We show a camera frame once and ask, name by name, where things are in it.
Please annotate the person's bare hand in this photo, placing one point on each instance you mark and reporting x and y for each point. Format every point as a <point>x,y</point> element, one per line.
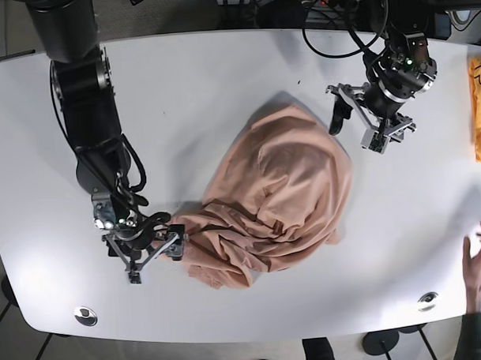
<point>472,277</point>

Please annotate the silver table grommet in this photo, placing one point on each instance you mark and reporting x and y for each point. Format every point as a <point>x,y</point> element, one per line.
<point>85,316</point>
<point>427,302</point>

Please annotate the left silver table grommet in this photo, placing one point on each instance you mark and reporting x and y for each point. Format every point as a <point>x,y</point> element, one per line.
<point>85,316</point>

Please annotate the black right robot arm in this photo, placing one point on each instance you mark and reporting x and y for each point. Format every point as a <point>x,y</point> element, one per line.
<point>108,168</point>

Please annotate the right silver table grommet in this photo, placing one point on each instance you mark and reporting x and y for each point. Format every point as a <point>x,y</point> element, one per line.
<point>427,302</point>

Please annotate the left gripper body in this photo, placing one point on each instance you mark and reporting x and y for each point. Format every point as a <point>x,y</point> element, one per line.
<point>403,69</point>

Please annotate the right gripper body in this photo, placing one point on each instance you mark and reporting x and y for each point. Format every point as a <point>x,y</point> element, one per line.
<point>128,233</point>

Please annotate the peach pink T-shirt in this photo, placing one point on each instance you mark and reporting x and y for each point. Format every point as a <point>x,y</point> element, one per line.
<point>276,197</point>

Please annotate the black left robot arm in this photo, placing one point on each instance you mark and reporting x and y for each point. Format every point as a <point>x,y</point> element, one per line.
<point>394,17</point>

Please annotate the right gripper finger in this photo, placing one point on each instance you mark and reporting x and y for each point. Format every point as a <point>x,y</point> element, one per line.
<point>134,277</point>
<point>175,249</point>

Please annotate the person's dark sleeve forearm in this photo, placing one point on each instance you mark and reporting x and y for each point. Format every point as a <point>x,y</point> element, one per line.
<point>469,342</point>

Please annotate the person's black trouser leg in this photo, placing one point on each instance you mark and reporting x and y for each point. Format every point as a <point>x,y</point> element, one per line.
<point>318,349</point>

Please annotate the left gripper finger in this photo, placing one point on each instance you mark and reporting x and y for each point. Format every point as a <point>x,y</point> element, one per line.
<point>341,112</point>
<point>374,141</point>

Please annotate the black round stand base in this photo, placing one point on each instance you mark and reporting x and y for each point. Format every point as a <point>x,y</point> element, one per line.
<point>380,342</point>

